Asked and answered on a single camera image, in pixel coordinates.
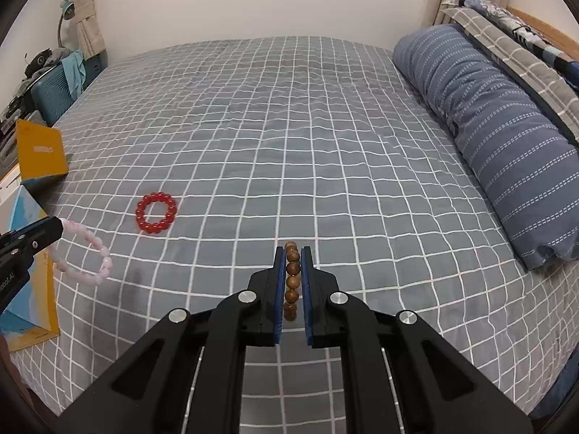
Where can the teal desk lamp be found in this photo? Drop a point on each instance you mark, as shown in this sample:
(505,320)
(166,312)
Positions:
(68,7)

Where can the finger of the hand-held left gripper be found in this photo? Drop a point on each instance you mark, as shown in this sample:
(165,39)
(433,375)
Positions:
(45,226)
(27,248)

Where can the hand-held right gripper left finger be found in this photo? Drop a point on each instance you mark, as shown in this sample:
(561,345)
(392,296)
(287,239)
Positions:
(276,298)

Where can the grey checked pillow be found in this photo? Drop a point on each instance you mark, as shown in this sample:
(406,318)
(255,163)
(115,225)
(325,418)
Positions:
(511,45)

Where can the wooden headboard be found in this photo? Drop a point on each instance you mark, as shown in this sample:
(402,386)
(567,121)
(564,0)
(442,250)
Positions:
(552,31)

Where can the orange yellow box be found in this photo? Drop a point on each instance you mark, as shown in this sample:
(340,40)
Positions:
(40,149)

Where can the grey desk equipment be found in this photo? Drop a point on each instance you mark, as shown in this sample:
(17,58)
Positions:
(11,135)

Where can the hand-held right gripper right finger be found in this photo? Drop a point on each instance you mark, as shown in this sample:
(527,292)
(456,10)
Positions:
(308,298)

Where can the teal ribbed suitcase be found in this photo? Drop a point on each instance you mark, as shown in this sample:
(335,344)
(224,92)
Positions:
(49,92)

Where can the blue patchwork pillow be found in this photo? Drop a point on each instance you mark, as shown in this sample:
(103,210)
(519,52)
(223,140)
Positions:
(520,27)

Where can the dark desk clutter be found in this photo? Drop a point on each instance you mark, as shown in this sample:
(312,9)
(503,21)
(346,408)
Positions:
(43,61)

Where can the blue striped rolled duvet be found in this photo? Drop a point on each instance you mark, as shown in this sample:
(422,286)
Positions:
(497,135)

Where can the teal cloth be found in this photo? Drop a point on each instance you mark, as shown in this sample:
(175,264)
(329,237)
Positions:
(74,70)

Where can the blue and yellow box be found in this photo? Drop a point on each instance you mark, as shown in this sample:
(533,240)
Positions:
(31,316)

